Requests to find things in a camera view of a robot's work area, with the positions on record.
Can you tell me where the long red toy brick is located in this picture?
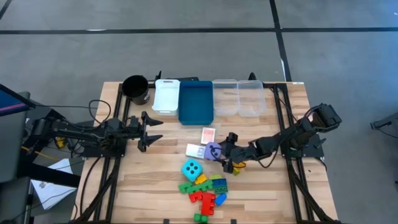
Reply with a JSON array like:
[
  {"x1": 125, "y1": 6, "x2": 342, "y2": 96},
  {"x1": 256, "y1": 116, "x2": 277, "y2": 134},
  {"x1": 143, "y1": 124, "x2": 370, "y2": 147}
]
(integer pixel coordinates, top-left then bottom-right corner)
[{"x1": 200, "y1": 192, "x2": 216, "y2": 216}]

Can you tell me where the white playing card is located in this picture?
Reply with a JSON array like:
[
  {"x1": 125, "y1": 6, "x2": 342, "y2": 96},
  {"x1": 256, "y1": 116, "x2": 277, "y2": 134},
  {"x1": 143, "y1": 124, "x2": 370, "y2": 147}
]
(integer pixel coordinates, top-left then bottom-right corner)
[{"x1": 185, "y1": 143, "x2": 206, "y2": 159}]

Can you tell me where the white paper sheet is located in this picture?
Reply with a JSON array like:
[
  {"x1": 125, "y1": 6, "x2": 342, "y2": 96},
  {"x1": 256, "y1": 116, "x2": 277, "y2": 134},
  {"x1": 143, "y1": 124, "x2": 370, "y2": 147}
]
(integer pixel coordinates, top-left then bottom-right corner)
[{"x1": 30, "y1": 157, "x2": 78, "y2": 211}]

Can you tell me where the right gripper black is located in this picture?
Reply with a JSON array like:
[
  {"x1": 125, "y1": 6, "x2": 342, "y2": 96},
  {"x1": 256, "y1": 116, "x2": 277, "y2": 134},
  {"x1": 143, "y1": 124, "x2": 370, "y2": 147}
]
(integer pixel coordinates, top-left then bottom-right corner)
[{"x1": 216, "y1": 132, "x2": 253, "y2": 174}]

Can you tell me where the red playing card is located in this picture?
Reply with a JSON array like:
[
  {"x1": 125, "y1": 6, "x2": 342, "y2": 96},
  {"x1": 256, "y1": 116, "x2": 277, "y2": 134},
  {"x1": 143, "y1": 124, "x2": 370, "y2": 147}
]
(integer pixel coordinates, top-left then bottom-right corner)
[{"x1": 200, "y1": 126, "x2": 216, "y2": 146}]

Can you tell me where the yellow cable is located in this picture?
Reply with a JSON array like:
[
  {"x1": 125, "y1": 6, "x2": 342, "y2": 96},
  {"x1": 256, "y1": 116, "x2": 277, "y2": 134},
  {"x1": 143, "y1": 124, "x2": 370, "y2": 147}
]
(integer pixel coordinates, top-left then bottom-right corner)
[{"x1": 21, "y1": 136, "x2": 68, "y2": 161}]

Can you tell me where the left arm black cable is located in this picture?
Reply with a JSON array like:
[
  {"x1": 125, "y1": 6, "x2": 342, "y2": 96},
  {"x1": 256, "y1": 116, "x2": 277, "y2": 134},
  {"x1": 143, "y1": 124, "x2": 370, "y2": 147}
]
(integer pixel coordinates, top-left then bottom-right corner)
[{"x1": 88, "y1": 99, "x2": 112, "y2": 127}]

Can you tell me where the black cup with eyes print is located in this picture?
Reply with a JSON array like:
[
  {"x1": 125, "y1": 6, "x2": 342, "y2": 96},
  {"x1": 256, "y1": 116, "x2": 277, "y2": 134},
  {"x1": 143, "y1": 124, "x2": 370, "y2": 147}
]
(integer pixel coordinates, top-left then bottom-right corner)
[{"x1": 121, "y1": 75, "x2": 151, "y2": 106}]

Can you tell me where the white plastic bin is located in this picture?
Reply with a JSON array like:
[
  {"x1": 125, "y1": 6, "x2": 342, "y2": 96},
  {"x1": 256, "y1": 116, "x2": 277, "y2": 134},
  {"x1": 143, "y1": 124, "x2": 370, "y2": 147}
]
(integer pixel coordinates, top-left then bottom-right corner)
[{"x1": 151, "y1": 78, "x2": 181, "y2": 116}]

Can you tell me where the black stand with cable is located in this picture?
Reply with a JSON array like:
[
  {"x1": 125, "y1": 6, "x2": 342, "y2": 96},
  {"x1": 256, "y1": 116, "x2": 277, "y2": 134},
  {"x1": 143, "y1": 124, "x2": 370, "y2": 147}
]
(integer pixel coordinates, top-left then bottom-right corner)
[{"x1": 369, "y1": 111, "x2": 398, "y2": 140}]

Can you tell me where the grey computer case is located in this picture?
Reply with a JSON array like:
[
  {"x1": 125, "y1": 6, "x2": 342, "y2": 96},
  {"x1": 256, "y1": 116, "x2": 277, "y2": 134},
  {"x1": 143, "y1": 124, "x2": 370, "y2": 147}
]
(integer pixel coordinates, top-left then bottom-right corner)
[{"x1": 0, "y1": 91, "x2": 32, "y2": 184}]

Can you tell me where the purple foam die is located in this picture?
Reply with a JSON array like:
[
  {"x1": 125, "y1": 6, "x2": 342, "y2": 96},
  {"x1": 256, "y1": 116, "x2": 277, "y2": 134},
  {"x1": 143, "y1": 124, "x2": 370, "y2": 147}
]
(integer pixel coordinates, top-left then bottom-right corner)
[{"x1": 203, "y1": 141, "x2": 223, "y2": 161}]

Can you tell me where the teal foam die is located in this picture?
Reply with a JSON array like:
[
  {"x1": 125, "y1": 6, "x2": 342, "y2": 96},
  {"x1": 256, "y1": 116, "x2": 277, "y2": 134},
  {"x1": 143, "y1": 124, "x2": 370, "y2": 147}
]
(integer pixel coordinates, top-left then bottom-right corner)
[{"x1": 181, "y1": 158, "x2": 204, "y2": 182}]

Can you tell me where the blue computer monitor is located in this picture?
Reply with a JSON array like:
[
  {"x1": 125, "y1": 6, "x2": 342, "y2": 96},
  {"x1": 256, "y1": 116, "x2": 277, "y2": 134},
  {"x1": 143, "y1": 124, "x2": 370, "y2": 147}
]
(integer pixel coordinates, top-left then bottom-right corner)
[{"x1": 0, "y1": 83, "x2": 36, "y2": 118}]

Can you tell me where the long green toy brick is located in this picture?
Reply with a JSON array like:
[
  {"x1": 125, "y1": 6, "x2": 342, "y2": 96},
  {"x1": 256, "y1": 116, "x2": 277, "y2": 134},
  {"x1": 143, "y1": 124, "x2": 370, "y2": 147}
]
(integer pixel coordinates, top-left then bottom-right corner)
[{"x1": 178, "y1": 180, "x2": 214, "y2": 195}]

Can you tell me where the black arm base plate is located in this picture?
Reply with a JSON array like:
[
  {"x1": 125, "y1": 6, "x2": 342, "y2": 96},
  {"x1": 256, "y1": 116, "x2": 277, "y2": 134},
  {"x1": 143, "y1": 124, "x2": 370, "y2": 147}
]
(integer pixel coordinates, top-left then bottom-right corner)
[
  {"x1": 279, "y1": 133, "x2": 325, "y2": 158},
  {"x1": 83, "y1": 136, "x2": 127, "y2": 158}
]

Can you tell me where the blue plastic tray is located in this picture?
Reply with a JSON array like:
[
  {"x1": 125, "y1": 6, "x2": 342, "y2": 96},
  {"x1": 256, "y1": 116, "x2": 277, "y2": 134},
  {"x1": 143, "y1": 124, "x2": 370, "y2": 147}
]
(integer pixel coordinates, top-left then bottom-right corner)
[{"x1": 178, "y1": 80, "x2": 215, "y2": 126}]

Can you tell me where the thin black floor cable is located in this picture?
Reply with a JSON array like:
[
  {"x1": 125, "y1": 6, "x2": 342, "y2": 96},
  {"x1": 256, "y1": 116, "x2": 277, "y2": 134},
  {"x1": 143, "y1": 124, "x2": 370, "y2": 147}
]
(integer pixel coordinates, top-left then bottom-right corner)
[{"x1": 34, "y1": 104, "x2": 94, "y2": 110}]

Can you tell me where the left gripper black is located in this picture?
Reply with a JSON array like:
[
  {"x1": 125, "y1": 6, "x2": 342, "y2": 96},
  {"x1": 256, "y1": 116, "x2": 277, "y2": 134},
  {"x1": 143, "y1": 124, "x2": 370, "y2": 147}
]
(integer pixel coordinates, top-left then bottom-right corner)
[{"x1": 127, "y1": 111, "x2": 164, "y2": 153}]

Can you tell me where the short red toy brick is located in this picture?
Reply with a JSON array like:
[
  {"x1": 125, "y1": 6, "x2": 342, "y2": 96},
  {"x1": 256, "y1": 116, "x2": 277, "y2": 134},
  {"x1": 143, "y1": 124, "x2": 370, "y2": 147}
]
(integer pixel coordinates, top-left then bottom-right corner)
[{"x1": 188, "y1": 190, "x2": 203, "y2": 203}]

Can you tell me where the thick black power cable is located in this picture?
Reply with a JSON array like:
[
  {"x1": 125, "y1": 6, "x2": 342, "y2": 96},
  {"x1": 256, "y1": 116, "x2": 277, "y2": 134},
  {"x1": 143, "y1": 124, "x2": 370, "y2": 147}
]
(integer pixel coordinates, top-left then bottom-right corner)
[{"x1": 79, "y1": 157, "x2": 102, "y2": 217}]

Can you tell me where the clear plastic container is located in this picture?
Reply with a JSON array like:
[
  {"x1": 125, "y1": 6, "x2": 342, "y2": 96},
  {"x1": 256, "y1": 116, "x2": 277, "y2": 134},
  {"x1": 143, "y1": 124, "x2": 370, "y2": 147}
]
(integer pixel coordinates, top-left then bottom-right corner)
[
  {"x1": 212, "y1": 78, "x2": 241, "y2": 118},
  {"x1": 237, "y1": 80, "x2": 267, "y2": 118}
]

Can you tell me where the black equipment stand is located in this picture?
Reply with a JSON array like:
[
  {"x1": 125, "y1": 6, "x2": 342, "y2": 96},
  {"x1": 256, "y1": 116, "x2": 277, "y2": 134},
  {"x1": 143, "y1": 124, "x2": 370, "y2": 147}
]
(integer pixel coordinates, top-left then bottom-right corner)
[{"x1": 18, "y1": 108, "x2": 81, "y2": 189}]

